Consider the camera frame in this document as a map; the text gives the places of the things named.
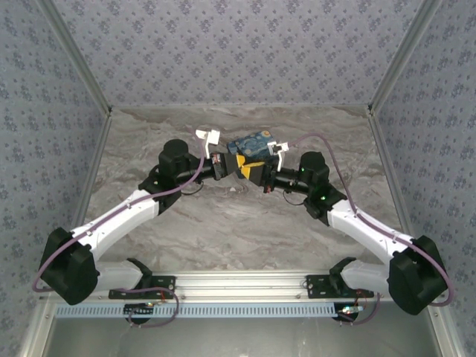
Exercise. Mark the starry night painted tin box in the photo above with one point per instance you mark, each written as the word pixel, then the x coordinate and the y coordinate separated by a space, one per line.
pixel 249 143

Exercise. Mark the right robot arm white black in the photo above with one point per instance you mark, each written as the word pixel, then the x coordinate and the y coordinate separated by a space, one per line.
pixel 364 227

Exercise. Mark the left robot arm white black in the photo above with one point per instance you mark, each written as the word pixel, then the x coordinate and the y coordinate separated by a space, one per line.
pixel 111 223

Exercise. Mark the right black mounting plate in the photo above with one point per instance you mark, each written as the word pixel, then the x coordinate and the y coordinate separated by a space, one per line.
pixel 320 286

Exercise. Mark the black mounting plate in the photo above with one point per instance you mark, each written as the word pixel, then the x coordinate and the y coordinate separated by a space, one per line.
pixel 163 286
pixel 320 286

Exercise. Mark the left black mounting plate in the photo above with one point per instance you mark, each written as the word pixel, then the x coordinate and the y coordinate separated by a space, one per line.
pixel 163 286

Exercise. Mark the right small circuit board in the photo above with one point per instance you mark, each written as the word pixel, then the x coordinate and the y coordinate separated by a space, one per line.
pixel 349 310

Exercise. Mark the small circuit board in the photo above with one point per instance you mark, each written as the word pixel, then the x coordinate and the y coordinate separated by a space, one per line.
pixel 139 308
pixel 349 310

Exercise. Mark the left small circuit board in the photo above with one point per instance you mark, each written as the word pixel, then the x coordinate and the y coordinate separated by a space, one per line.
pixel 139 308

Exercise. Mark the metal tray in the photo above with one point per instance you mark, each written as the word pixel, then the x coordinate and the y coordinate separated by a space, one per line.
pixel 238 336

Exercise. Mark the aluminium table side rail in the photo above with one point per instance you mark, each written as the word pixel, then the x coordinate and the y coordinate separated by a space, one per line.
pixel 94 163
pixel 388 167

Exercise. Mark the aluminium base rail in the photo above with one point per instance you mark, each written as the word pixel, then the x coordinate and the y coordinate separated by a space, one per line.
pixel 238 284

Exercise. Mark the aluminium frame post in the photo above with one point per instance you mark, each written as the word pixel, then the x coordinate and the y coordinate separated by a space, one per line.
pixel 78 61
pixel 403 59

